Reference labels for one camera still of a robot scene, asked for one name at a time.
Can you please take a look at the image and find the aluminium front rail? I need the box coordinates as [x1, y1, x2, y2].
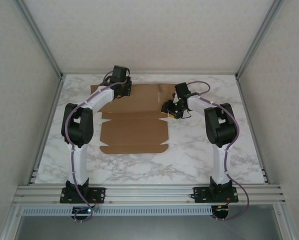
[13, 184, 287, 206]

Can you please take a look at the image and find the aluminium back rail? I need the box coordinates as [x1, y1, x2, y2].
[61, 71, 238, 76]

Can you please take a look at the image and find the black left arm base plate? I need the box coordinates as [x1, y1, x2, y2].
[59, 187, 107, 204]

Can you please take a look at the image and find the slotted grey cable duct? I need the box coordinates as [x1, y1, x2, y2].
[21, 206, 213, 216]

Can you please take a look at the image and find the left controller board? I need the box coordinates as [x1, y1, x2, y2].
[71, 206, 94, 216]

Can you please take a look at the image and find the thin black right camera cable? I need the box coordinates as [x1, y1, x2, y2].
[181, 108, 193, 120]

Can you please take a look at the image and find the right controller board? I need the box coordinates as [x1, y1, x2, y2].
[212, 204, 231, 218]

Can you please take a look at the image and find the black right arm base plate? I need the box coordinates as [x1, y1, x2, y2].
[193, 186, 240, 203]

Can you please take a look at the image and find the aluminium frame post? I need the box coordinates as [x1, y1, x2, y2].
[13, 0, 65, 79]
[235, 0, 286, 80]

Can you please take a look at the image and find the brown cardboard box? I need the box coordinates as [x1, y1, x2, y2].
[90, 83, 177, 155]

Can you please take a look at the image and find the aluminium lower frame leg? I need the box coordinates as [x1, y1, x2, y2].
[0, 205, 24, 240]
[271, 205, 298, 240]

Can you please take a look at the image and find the controller board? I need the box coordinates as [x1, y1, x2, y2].
[71, 206, 94, 216]
[212, 204, 231, 218]

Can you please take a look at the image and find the aluminium side rail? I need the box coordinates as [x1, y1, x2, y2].
[235, 74, 271, 185]
[28, 74, 67, 186]

